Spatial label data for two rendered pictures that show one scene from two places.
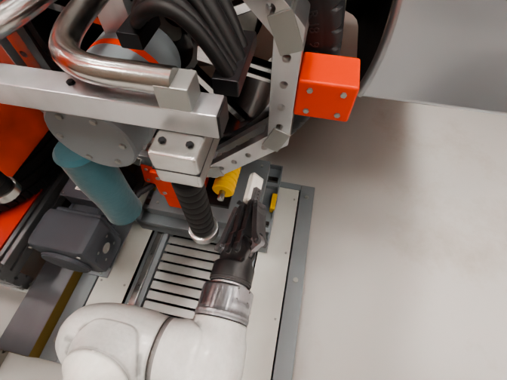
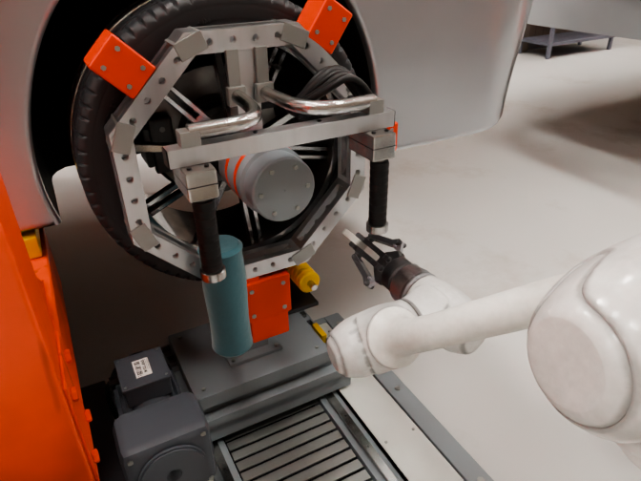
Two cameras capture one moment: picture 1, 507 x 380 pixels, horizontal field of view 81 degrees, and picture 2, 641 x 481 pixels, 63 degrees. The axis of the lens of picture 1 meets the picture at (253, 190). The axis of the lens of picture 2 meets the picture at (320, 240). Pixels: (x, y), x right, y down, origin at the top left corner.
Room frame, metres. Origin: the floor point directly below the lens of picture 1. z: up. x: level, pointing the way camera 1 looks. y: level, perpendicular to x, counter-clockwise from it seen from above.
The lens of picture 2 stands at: (-0.46, 0.75, 1.25)
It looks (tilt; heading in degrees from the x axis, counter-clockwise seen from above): 30 degrees down; 321
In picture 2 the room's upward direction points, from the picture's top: 1 degrees counter-clockwise
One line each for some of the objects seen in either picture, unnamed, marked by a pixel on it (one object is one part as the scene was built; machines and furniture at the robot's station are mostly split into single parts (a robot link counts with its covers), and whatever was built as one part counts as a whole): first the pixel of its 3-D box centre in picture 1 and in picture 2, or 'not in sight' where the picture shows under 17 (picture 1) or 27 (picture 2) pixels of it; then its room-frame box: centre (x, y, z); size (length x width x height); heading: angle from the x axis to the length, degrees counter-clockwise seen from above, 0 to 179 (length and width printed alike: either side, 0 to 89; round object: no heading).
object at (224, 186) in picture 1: (234, 155); (289, 261); (0.53, 0.05, 0.51); 0.29 x 0.06 x 0.06; 168
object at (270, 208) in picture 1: (214, 196); (250, 365); (0.62, 0.16, 0.13); 0.50 x 0.36 x 0.10; 78
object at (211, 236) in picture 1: (196, 206); (378, 194); (0.19, 0.08, 0.83); 0.04 x 0.04 x 0.16
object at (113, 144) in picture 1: (123, 92); (263, 172); (0.38, 0.21, 0.85); 0.21 x 0.14 x 0.14; 168
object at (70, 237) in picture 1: (108, 212); (156, 425); (0.48, 0.50, 0.26); 0.42 x 0.18 x 0.35; 168
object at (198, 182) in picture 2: not in sight; (195, 176); (0.29, 0.40, 0.93); 0.09 x 0.05 x 0.05; 168
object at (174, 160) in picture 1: (189, 138); (371, 139); (0.22, 0.07, 0.93); 0.09 x 0.05 x 0.05; 168
